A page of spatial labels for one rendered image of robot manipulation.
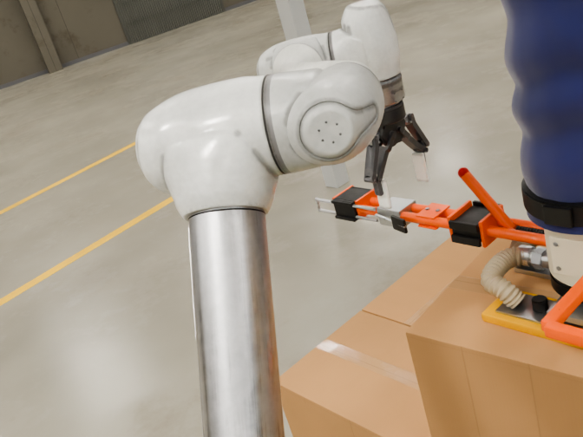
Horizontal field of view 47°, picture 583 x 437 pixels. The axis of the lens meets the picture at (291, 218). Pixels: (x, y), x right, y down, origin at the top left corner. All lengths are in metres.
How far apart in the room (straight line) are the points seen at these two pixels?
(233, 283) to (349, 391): 1.14
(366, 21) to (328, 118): 0.60
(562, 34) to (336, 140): 0.43
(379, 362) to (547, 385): 0.79
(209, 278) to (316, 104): 0.25
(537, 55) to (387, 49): 0.37
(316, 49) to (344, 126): 0.60
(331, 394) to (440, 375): 0.57
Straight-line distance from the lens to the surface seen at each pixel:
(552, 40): 1.08
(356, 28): 1.37
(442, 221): 1.47
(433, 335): 1.37
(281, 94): 0.83
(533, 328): 1.32
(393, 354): 2.01
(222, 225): 0.83
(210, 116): 0.85
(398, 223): 1.50
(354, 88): 0.82
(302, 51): 1.36
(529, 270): 1.43
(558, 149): 1.15
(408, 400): 1.85
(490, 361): 1.31
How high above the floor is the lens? 1.75
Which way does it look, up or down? 24 degrees down
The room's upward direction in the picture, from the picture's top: 17 degrees counter-clockwise
